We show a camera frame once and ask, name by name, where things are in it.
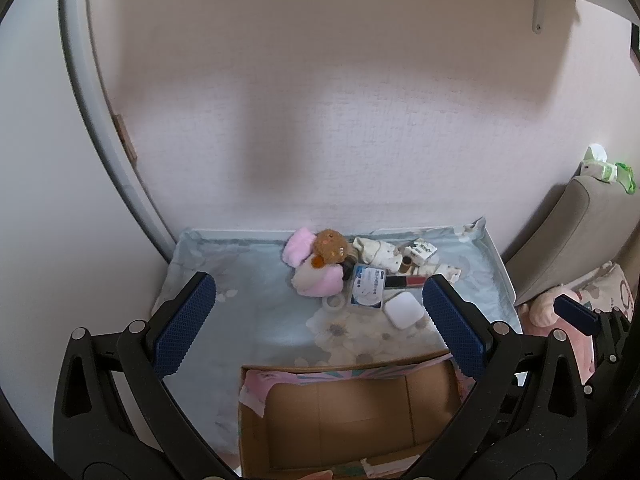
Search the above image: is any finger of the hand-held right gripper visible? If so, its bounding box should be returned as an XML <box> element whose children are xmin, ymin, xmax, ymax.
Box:
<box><xmin>553</xmin><ymin>295</ymin><xmax>602</xmax><ymax>337</ymax></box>

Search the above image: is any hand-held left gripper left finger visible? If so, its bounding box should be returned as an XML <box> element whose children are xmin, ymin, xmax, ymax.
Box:
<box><xmin>52</xmin><ymin>271</ymin><xmax>236</xmax><ymax>480</ymax></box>

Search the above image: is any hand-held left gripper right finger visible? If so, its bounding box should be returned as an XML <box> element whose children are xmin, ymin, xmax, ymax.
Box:
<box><xmin>400</xmin><ymin>274</ymin><xmax>591</xmax><ymax>480</ymax></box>

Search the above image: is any white square case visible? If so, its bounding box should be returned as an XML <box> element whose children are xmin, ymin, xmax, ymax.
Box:
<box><xmin>383</xmin><ymin>292</ymin><xmax>423</xmax><ymax>331</ymax></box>

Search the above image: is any small white box green print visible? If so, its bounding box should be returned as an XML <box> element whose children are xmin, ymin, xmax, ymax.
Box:
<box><xmin>402</xmin><ymin>239</ymin><xmax>438</xmax><ymax>262</ymax></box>

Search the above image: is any white and blue mask box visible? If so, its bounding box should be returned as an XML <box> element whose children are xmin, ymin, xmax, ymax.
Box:
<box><xmin>350</xmin><ymin>264</ymin><xmax>386</xmax><ymax>311</ymax></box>

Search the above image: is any cardboard box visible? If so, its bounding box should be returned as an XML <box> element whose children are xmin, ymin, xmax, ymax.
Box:
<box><xmin>237</xmin><ymin>352</ymin><xmax>468</xmax><ymax>480</ymax></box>

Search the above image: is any pink plush cloth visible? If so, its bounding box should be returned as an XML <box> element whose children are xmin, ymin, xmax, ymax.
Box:
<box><xmin>282</xmin><ymin>227</ymin><xmax>317</xmax><ymax>267</ymax></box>

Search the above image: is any pink and white plush toy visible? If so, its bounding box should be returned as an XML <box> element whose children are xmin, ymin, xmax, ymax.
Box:
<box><xmin>291</xmin><ymin>259</ymin><xmax>345</xmax><ymax>298</ymax></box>

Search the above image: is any brown plush toy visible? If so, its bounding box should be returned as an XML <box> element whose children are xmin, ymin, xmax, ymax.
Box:
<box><xmin>310</xmin><ymin>229</ymin><xmax>352</xmax><ymax>267</ymax></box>

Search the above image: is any pink plush doll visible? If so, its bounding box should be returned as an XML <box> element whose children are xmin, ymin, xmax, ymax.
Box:
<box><xmin>519</xmin><ymin>282</ymin><xmax>597</xmax><ymax>377</ymax></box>

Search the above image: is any printed cushion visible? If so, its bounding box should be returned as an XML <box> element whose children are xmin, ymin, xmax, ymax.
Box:
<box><xmin>570</xmin><ymin>261</ymin><xmax>634</xmax><ymax>312</ymax></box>

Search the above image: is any blue floral tablecloth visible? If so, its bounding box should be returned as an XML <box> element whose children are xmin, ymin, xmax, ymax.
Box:
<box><xmin>150</xmin><ymin>217</ymin><xmax>523</xmax><ymax>461</ymax></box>

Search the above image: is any white dotted cloth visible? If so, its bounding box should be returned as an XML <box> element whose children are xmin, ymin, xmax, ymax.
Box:
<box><xmin>351</xmin><ymin>236</ymin><xmax>403</xmax><ymax>272</ymax></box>

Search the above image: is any white and green wipes pack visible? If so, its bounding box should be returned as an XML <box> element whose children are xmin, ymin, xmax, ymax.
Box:
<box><xmin>580</xmin><ymin>145</ymin><xmax>618</xmax><ymax>182</ymax></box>

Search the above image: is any brown wooden wall piece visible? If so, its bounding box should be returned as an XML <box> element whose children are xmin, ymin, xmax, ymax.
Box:
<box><xmin>114</xmin><ymin>114</ymin><xmax>139</xmax><ymax>162</ymax></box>

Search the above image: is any white door frame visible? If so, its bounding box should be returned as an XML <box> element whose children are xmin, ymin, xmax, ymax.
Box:
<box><xmin>57</xmin><ymin>0</ymin><xmax>179</xmax><ymax>264</ymax></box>

